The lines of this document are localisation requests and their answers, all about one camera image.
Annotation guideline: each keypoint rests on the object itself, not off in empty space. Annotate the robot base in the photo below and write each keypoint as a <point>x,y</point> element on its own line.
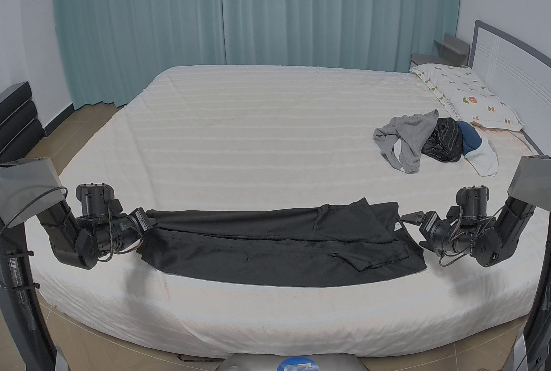
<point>258,364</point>

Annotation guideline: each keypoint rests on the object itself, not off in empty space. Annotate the grey garment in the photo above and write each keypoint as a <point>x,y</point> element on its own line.
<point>409,134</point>

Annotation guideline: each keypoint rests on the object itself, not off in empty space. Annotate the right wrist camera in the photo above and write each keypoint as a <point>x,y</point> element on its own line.
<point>454,213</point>

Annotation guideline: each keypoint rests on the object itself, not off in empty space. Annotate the white garment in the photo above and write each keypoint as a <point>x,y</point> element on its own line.
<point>484,160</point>

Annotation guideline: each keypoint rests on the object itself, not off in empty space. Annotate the white printed pillow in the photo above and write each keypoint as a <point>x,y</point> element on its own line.
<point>467,94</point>

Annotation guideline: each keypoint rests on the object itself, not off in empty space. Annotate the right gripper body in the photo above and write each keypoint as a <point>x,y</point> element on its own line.
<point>434,231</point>

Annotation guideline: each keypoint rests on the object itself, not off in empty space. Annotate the black shiny garment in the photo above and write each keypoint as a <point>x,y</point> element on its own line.
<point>443,141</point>

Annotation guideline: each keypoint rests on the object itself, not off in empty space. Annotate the black chest of drawers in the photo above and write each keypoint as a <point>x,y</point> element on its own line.
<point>17,124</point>

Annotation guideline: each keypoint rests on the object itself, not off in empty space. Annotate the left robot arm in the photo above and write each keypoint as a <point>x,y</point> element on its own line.
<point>64,236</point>

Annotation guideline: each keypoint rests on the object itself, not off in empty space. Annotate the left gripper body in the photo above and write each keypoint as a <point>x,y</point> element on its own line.
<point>144,223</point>

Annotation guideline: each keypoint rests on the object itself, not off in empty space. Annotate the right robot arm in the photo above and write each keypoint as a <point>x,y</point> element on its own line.
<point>503,231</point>

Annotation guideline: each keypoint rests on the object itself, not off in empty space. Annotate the bed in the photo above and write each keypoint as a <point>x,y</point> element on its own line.
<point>280,124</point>

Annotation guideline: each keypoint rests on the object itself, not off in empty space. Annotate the black T-shirt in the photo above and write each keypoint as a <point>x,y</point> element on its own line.
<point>280,257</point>

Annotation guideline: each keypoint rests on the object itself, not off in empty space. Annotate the grey bedside table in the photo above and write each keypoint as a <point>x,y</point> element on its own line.
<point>447,46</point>

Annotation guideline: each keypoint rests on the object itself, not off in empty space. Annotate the dark blue garment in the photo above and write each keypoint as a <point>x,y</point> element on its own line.
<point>470,137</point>

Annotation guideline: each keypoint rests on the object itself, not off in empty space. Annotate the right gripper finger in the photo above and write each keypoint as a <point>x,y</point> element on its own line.
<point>413,217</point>

